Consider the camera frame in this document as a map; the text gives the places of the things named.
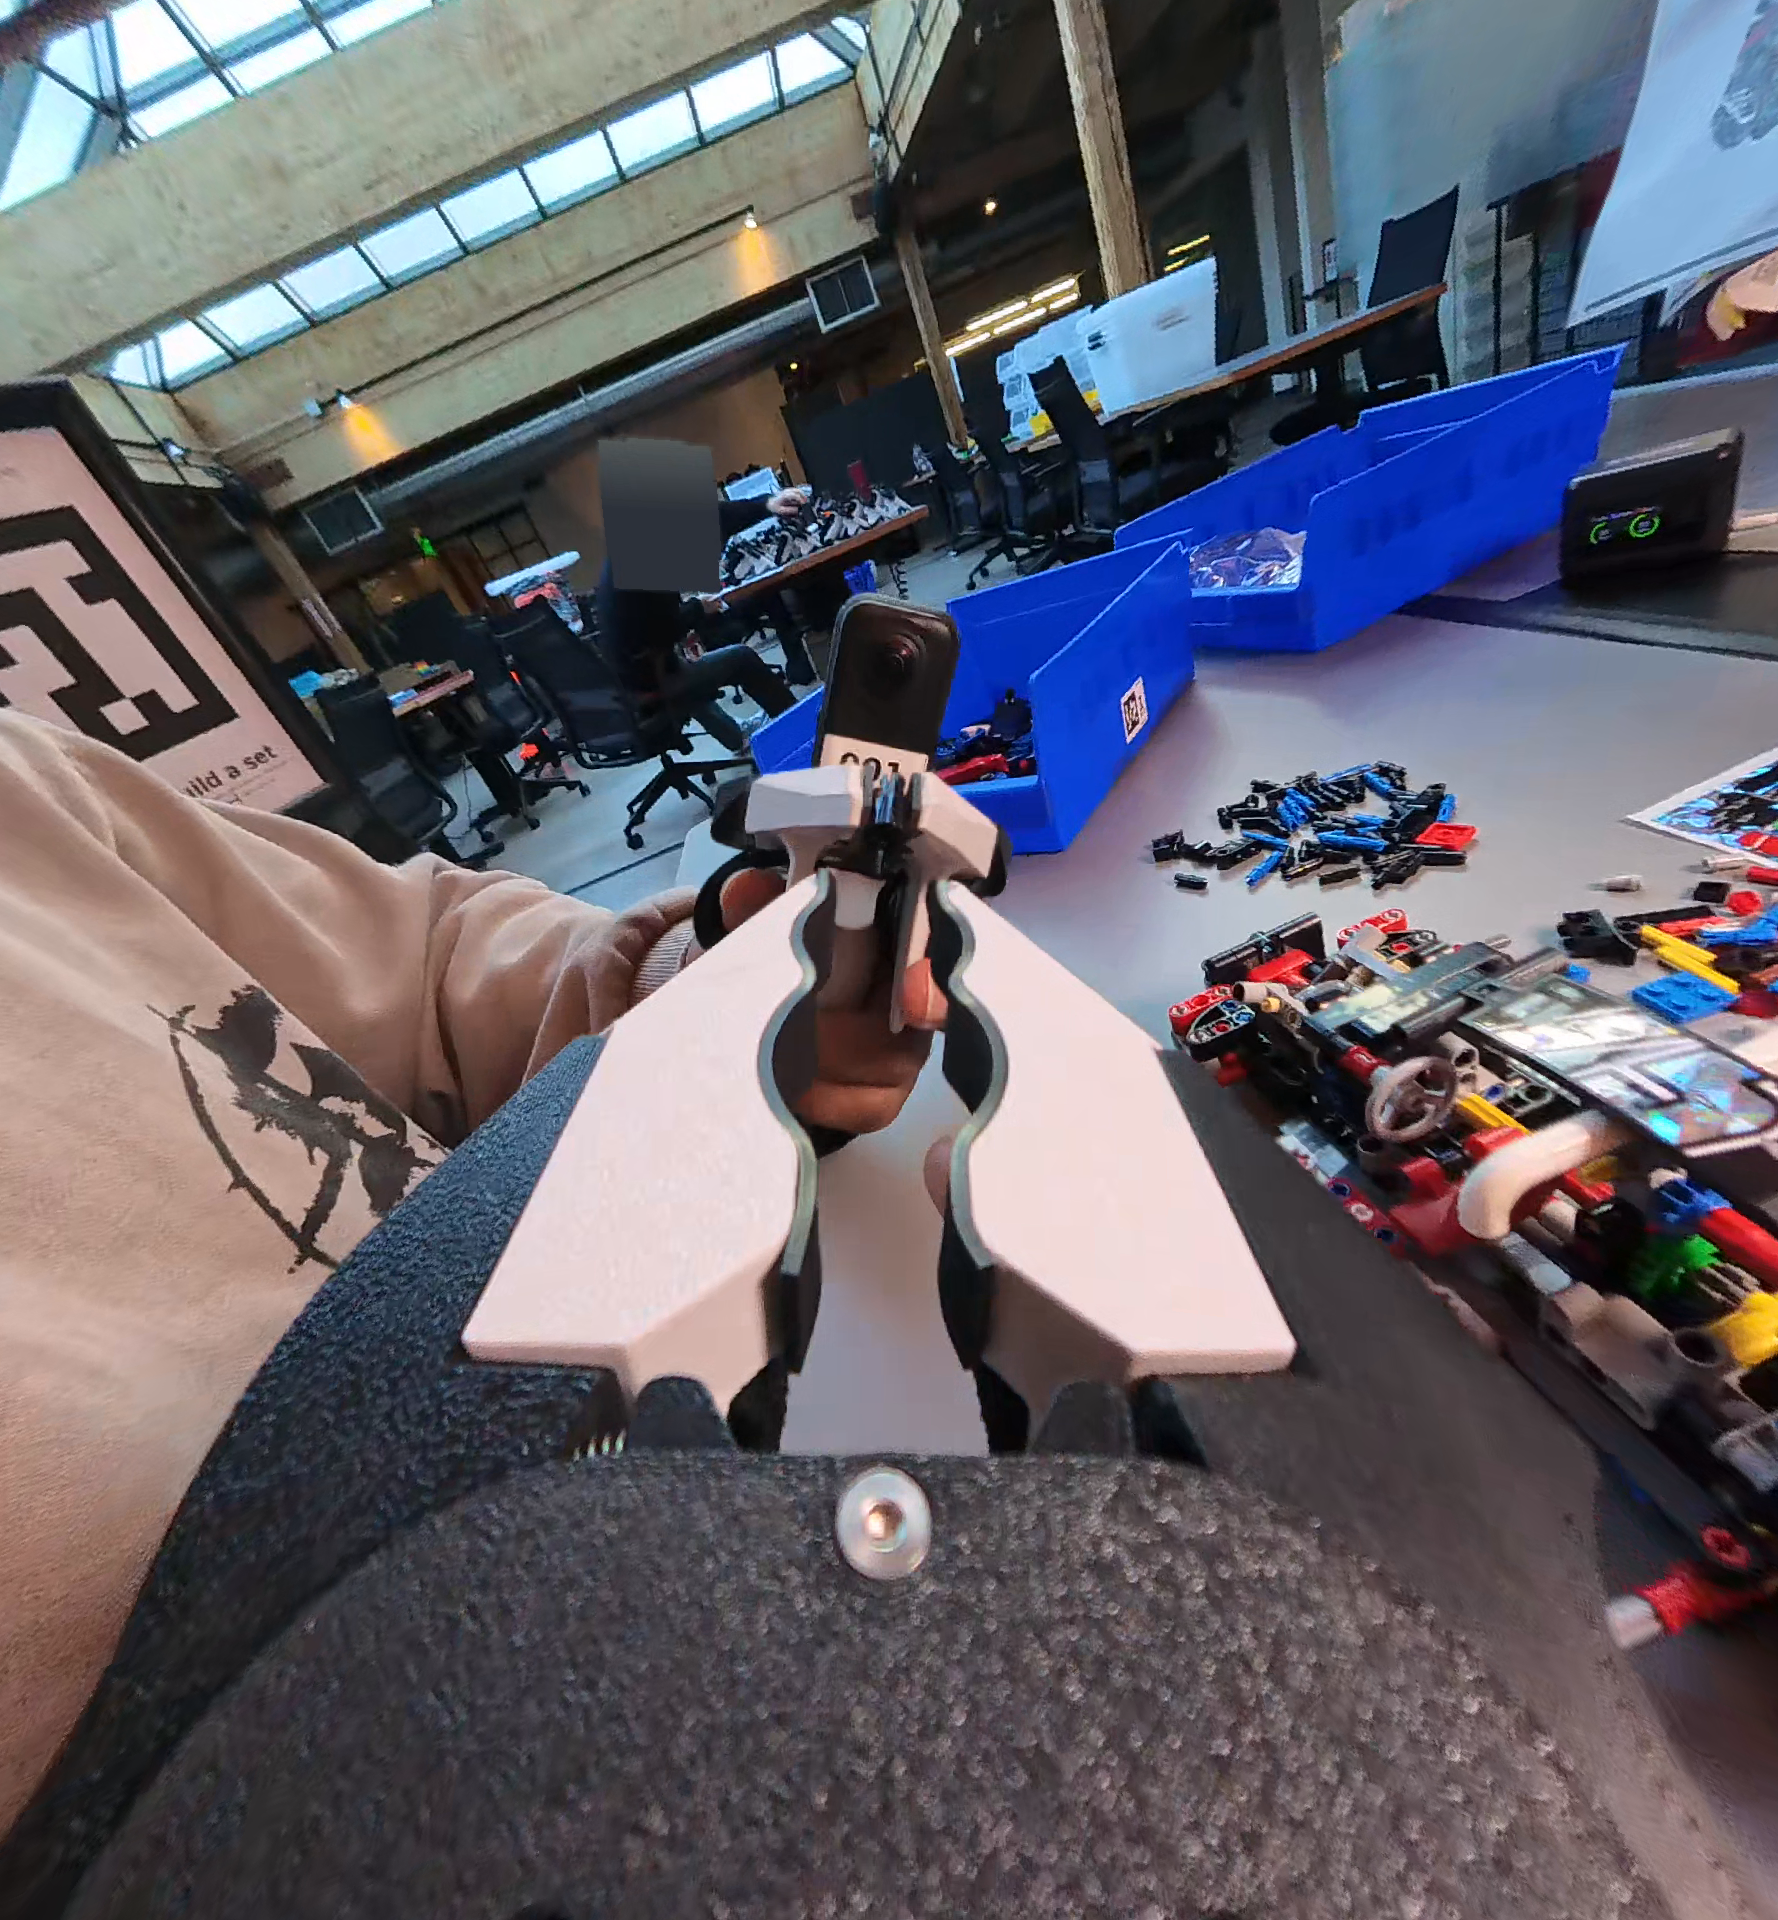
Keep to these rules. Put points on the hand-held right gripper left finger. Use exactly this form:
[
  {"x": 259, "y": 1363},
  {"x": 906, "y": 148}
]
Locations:
[{"x": 634, "y": 1201}]

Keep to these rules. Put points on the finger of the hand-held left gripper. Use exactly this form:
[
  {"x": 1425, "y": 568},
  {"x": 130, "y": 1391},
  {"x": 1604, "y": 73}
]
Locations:
[
  {"x": 806, "y": 811},
  {"x": 964, "y": 840}
]

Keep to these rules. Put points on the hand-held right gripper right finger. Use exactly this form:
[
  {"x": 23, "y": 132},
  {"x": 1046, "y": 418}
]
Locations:
[{"x": 1115, "y": 1201}]

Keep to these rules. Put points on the black lego pin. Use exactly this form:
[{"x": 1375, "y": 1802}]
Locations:
[{"x": 888, "y": 832}]

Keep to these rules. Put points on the person's left forearm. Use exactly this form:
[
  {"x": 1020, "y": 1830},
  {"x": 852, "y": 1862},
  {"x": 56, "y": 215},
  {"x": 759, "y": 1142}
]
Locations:
[{"x": 529, "y": 960}]

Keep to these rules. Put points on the red and black lego parts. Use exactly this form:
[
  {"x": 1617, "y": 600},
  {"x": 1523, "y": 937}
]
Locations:
[{"x": 986, "y": 743}]

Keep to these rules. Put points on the clear bag of lego parts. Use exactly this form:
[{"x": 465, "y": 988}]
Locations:
[{"x": 1249, "y": 559}]

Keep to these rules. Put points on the partly built lego car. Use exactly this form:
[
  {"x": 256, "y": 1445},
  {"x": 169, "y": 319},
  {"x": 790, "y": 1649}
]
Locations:
[{"x": 1548, "y": 1170}]

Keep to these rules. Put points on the pile of mixed lego pieces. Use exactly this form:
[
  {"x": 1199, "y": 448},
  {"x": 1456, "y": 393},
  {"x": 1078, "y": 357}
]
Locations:
[{"x": 1728, "y": 945}]

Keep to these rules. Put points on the lego instruction booklet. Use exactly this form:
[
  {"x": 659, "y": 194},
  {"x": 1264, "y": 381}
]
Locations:
[{"x": 1714, "y": 134}]

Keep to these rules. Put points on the person's right hand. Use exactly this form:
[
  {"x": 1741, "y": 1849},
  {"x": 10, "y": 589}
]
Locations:
[{"x": 943, "y": 1179}]

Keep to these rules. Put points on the person's left hand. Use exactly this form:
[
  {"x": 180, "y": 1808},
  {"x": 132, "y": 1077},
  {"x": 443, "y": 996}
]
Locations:
[{"x": 858, "y": 1064}]

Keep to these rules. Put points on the wooden workbench with parts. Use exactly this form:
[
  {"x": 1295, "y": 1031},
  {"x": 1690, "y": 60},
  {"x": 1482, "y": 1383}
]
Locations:
[{"x": 823, "y": 549}]

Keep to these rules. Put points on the blue storage bin with tag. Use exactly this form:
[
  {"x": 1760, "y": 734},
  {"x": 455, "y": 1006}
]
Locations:
[{"x": 1068, "y": 705}]

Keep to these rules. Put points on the row of black office chairs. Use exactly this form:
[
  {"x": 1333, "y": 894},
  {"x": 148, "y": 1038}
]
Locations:
[{"x": 529, "y": 721}]

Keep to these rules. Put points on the pile of black blue pins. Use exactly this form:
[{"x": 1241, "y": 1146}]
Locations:
[{"x": 1325, "y": 825}]

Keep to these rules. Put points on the grey ventilation pipe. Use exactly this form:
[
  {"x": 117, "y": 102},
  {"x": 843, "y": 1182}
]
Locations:
[{"x": 605, "y": 404}]

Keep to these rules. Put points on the white plastic storage box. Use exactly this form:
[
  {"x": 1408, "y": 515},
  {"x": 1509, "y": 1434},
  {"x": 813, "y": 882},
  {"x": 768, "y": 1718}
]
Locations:
[{"x": 1153, "y": 338}]

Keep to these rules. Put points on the long wooden desk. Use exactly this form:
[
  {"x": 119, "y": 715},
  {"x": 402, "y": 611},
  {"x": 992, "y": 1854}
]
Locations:
[{"x": 1279, "y": 353}]

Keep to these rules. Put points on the tall glass window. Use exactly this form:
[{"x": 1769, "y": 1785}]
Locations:
[
  {"x": 529, "y": 181},
  {"x": 155, "y": 60}
]

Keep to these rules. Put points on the black mesh office chair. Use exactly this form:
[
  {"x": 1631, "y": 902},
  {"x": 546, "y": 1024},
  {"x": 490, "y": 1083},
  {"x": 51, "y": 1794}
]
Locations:
[{"x": 1407, "y": 301}]

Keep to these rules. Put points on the black framed marker sign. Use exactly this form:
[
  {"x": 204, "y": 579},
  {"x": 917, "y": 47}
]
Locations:
[{"x": 108, "y": 600}]

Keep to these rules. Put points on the black device with green display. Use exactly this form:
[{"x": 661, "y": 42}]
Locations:
[{"x": 1647, "y": 510}]

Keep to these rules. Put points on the shiny sticker sheet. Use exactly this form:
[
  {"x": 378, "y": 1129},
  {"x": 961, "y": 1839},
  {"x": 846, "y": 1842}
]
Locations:
[{"x": 1774, "y": 802}]

